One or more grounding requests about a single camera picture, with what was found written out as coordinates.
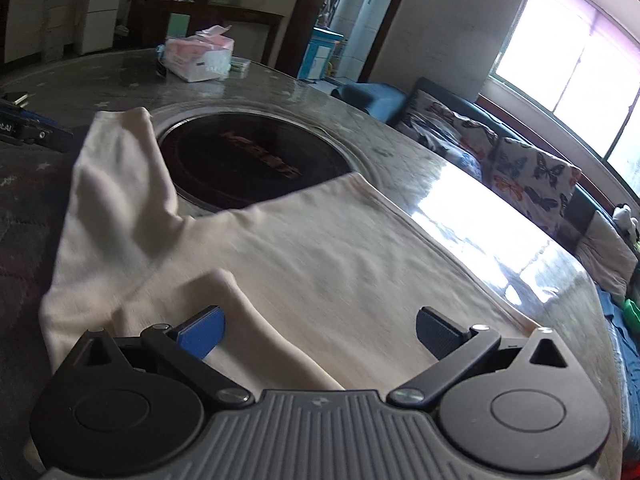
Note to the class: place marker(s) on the dark blue sofa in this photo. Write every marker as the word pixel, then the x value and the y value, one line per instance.
pixel 582 205

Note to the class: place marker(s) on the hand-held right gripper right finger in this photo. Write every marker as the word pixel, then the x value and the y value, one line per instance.
pixel 434 332

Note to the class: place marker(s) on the cream shirt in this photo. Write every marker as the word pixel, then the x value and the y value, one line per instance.
pixel 300 265

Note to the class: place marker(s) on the panda plush toy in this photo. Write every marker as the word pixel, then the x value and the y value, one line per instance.
pixel 626 220

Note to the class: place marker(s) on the dark wooden door frame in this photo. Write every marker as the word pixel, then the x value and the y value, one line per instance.
pixel 310 5

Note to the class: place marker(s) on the black round induction cooker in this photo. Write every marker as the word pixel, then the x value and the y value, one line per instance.
pixel 250 160

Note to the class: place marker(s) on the blue blanket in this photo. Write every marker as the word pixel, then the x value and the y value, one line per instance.
pixel 625 370

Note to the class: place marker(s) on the window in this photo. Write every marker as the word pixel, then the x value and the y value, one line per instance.
pixel 565 65

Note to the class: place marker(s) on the grey pillow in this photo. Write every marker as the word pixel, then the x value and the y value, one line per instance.
pixel 605 252

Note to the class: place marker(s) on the dark wooden sideboard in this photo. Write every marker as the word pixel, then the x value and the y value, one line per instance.
pixel 220 15

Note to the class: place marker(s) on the pink tissue pack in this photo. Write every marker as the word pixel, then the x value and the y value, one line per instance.
pixel 199 57

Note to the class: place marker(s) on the blue cushion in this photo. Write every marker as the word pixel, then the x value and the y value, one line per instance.
pixel 370 100

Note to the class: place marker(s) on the butterfly print pillow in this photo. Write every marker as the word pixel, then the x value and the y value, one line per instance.
pixel 445 130
pixel 535 180

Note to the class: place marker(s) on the small green box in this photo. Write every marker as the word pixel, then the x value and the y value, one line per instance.
pixel 240 65

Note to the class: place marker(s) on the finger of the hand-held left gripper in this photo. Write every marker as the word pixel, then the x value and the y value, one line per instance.
pixel 47 136

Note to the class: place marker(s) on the white refrigerator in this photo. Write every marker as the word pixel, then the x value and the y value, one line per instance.
pixel 102 7

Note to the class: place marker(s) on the light blue cabinet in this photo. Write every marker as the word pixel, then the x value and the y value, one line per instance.
pixel 322 52

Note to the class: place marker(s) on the green toy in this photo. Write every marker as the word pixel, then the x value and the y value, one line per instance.
pixel 631 312

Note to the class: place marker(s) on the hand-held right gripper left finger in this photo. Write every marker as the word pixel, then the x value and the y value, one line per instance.
pixel 202 334

